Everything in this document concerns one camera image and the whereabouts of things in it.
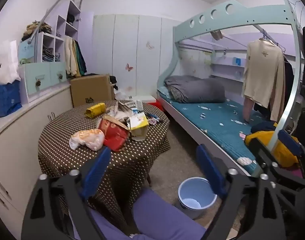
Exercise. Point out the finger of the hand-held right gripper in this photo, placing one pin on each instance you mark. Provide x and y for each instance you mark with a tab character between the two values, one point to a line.
288	141
265	156

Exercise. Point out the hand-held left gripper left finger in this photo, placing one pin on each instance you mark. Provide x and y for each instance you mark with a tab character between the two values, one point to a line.
96	172

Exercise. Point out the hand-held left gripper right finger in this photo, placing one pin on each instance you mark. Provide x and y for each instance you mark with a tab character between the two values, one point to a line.
210	170

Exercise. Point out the white orange plastic bag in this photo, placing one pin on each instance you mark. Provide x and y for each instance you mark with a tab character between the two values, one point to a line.
86	138

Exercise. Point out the red snack packet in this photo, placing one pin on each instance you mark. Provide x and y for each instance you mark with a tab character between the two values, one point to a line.
113	136

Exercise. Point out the light blue plastic bin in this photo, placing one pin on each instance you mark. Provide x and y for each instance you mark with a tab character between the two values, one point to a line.
190	210

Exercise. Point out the yellow packet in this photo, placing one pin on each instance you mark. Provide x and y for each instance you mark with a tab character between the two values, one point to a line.
95	110

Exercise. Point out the yellow white carton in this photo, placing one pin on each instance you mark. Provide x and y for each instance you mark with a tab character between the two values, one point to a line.
138	125

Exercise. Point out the beige paper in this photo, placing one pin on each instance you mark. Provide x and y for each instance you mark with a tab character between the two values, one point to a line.
117	111

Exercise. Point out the white green box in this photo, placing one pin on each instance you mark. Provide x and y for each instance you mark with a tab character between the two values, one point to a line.
131	104

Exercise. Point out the black bag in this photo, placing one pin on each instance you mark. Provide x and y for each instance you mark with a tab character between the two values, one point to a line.
303	122

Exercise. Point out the navy garment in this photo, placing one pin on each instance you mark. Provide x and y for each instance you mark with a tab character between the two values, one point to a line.
263	127

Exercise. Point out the round table polka-dot cloth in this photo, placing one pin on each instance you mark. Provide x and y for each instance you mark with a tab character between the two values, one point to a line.
67	162

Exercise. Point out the magenta garment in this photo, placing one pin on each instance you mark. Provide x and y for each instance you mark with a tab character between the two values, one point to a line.
296	173

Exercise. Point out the pink garment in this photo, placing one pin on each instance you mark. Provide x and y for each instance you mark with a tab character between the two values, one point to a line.
247	110

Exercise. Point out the bed with blue mattress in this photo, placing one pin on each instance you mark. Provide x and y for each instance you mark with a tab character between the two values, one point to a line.
212	120

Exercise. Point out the dark hanging clothes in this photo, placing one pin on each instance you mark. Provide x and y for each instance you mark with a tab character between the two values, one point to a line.
288	77

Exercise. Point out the person's purple trousers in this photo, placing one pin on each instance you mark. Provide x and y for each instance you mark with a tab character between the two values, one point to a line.
162	217

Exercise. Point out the cream hanging sweater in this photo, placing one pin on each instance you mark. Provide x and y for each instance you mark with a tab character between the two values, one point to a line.
263	75

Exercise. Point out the cardboard box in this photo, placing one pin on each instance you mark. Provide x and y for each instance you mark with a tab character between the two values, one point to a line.
91	92

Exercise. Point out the grey folded duvet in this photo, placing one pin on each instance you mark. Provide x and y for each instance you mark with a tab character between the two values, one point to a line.
197	88

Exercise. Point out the white counter cabinet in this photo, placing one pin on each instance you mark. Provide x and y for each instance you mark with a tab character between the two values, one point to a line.
15	142

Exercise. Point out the red storage box white lid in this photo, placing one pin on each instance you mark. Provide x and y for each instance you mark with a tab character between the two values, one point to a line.
152	101

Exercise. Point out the black cloth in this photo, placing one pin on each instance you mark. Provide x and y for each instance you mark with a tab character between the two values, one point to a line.
113	81

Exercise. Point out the small blue holder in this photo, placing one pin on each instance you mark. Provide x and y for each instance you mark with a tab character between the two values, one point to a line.
237	62

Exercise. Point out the pink butterfly sticker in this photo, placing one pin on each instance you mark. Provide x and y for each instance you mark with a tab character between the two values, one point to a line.
129	67

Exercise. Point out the teal drawer cabinet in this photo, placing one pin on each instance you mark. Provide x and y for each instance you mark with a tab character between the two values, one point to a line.
42	76

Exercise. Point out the dark hanging garment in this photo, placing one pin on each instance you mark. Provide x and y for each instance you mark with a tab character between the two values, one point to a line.
83	62

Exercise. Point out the green hanging garment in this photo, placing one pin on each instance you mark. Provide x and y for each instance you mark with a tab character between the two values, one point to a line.
78	60

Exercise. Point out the blue shopping bag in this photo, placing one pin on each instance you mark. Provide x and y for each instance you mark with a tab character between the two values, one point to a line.
6	100

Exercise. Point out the cream hanging garment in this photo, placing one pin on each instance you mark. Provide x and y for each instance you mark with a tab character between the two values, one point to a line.
70	57

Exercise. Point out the folded jeans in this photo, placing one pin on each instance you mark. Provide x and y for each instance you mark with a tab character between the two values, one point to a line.
50	56

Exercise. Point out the pale butterfly sticker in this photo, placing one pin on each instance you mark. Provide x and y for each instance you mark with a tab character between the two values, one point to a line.
150	45

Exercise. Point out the white wardrobe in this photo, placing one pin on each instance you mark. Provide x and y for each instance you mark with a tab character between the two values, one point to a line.
132	35

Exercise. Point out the white paper shopping bag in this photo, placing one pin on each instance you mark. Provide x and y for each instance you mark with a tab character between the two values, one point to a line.
5	62

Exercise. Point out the lavender stepped shelf unit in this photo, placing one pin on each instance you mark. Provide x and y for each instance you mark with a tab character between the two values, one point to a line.
62	30

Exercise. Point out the brown clothes pile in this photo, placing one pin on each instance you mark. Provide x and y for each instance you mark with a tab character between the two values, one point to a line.
37	30

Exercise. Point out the metal handrail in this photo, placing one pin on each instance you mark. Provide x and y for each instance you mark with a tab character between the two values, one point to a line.
55	6

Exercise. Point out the lavender wall shelves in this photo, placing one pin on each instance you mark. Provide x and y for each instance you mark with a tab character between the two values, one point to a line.
227	70

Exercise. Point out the light green bunk bed frame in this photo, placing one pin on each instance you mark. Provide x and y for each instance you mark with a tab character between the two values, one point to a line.
242	15

